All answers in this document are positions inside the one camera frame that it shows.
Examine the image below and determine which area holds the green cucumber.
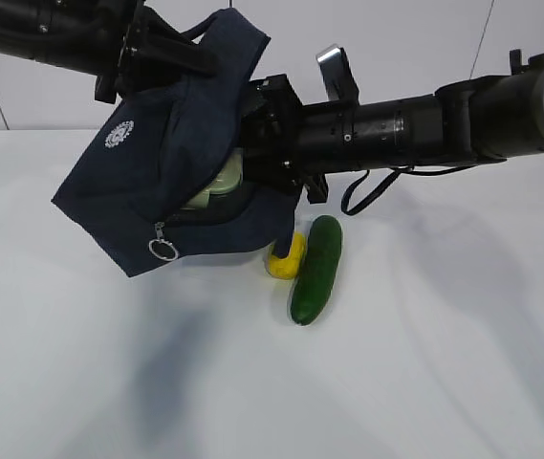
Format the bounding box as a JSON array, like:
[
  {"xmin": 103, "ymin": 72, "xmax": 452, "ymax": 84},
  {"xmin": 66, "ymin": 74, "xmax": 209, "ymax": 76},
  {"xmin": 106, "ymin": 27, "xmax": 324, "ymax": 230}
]
[{"xmin": 290, "ymin": 215, "xmax": 343, "ymax": 326}]

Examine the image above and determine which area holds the yellow lemon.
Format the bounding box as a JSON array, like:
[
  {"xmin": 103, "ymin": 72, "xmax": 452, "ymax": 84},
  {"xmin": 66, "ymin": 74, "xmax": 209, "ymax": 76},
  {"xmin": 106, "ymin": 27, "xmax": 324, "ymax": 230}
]
[{"xmin": 265, "ymin": 232, "xmax": 307, "ymax": 280}]

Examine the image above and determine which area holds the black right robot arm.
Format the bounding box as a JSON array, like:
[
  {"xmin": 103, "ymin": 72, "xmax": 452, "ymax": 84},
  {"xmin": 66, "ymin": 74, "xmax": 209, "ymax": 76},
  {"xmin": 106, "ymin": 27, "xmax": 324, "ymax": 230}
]
[{"xmin": 238, "ymin": 49, "xmax": 544, "ymax": 204}]

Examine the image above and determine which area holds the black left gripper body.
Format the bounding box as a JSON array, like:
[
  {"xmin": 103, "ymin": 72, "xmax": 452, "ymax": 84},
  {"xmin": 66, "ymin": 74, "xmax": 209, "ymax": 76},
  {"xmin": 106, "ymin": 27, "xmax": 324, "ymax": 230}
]
[{"xmin": 95, "ymin": 1, "xmax": 176, "ymax": 103}]

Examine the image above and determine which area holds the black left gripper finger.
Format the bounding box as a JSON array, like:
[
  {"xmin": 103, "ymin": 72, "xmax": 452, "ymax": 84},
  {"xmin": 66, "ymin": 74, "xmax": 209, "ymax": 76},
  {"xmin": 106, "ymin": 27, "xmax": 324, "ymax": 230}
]
[{"xmin": 137, "ymin": 35, "xmax": 217, "ymax": 77}]

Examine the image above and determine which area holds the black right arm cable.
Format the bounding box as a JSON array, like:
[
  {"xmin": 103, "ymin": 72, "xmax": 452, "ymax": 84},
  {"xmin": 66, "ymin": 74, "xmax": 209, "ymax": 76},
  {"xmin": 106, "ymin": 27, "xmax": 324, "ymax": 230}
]
[{"xmin": 340, "ymin": 162, "xmax": 473, "ymax": 216}]

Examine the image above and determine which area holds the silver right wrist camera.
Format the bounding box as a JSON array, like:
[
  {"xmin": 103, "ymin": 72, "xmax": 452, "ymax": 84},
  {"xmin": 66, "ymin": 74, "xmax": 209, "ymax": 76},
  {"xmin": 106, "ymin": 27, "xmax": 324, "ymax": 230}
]
[{"xmin": 316, "ymin": 44, "xmax": 359, "ymax": 104}]

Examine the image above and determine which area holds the glass container with green lid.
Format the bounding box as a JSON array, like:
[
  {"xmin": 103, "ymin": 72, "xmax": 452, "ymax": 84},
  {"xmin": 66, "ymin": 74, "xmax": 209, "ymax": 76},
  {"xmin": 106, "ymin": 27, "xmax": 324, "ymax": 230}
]
[{"xmin": 182, "ymin": 148, "xmax": 243, "ymax": 210}]

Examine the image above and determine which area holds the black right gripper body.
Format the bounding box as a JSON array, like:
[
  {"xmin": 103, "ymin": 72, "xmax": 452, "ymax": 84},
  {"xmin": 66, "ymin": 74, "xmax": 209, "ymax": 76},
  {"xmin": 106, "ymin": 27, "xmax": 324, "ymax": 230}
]
[{"xmin": 238, "ymin": 74, "xmax": 327, "ymax": 204}]

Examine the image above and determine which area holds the dark navy fabric lunch bag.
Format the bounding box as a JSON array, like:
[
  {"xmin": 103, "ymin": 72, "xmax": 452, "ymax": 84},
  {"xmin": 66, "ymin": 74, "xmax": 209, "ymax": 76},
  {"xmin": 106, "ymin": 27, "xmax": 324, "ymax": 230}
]
[{"xmin": 53, "ymin": 9, "xmax": 298, "ymax": 277}]

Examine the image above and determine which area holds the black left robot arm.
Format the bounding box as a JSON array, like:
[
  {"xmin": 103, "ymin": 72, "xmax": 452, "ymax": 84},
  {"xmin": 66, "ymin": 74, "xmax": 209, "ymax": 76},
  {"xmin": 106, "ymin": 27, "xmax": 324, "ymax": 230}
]
[{"xmin": 0, "ymin": 1, "xmax": 219, "ymax": 104}]

